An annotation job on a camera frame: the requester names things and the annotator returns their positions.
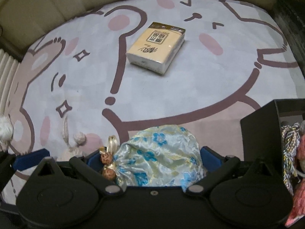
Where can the pink white crochet doll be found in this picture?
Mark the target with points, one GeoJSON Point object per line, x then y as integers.
{"type": "Point", "coordinates": [301, 145]}

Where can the black padded bench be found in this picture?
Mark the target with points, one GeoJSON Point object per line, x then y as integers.
{"type": "Point", "coordinates": [293, 28]}

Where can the beige tissue pack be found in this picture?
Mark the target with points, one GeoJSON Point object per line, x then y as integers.
{"type": "Point", "coordinates": [154, 47]}

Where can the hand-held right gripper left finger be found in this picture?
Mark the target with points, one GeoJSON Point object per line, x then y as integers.
{"type": "Point", "coordinates": [93, 163]}

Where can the white yarn ball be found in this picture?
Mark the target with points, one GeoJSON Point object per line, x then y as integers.
{"type": "Point", "coordinates": [5, 128]}

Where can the blue floral satin pouch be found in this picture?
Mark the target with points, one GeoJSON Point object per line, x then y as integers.
{"type": "Point", "coordinates": [157, 157]}

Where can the white ribbed radiator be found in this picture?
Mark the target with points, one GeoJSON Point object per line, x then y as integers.
{"type": "Point", "coordinates": [6, 81]}

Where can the cartoon bear printed blanket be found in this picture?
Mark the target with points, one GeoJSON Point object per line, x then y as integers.
{"type": "Point", "coordinates": [166, 100]}

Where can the pink crochet jellyfish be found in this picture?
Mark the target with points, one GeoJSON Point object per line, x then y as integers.
{"type": "Point", "coordinates": [297, 205]}

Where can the black cardboard box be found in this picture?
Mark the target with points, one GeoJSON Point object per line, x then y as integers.
{"type": "Point", "coordinates": [259, 133]}

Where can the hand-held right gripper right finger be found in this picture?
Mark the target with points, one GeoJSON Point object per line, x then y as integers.
{"type": "Point", "coordinates": [211, 155]}

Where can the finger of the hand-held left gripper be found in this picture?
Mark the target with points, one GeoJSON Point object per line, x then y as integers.
{"type": "Point", "coordinates": [31, 159]}

